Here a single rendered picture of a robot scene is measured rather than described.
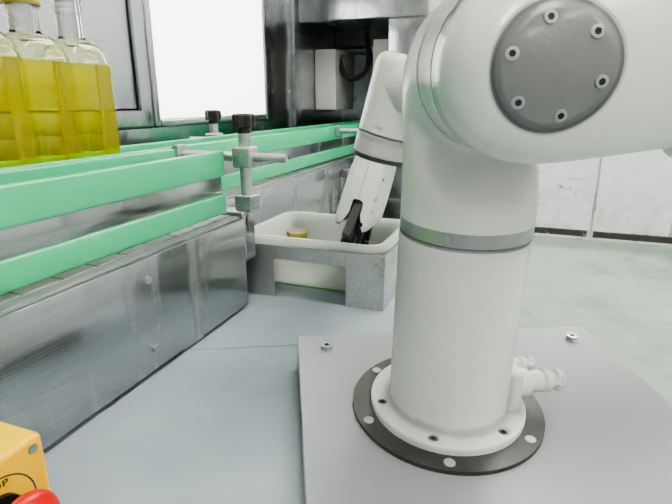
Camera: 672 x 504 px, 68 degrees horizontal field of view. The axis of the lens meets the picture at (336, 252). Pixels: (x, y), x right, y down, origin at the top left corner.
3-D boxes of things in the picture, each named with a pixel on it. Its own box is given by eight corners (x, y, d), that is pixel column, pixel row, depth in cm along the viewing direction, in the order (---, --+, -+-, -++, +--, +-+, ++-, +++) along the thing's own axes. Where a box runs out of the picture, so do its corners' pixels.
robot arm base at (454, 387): (513, 357, 49) (537, 205, 44) (592, 448, 38) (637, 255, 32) (358, 368, 47) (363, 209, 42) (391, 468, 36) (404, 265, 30)
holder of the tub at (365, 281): (263, 256, 93) (261, 215, 91) (410, 273, 84) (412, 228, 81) (210, 287, 77) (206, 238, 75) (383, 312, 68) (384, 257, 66)
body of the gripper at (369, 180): (366, 138, 74) (347, 208, 79) (344, 143, 65) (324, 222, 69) (414, 152, 73) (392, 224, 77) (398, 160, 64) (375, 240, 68)
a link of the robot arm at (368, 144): (369, 125, 74) (364, 144, 75) (351, 128, 66) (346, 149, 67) (418, 139, 72) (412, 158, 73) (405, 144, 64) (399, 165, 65)
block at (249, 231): (202, 249, 74) (199, 202, 72) (259, 255, 71) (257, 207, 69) (187, 255, 71) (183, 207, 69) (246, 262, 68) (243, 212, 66)
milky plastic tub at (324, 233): (289, 256, 91) (288, 209, 89) (411, 270, 84) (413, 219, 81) (239, 288, 76) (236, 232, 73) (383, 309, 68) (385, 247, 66)
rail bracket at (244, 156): (187, 201, 73) (180, 112, 69) (292, 210, 67) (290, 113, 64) (174, 205, 70) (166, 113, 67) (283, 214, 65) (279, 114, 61)
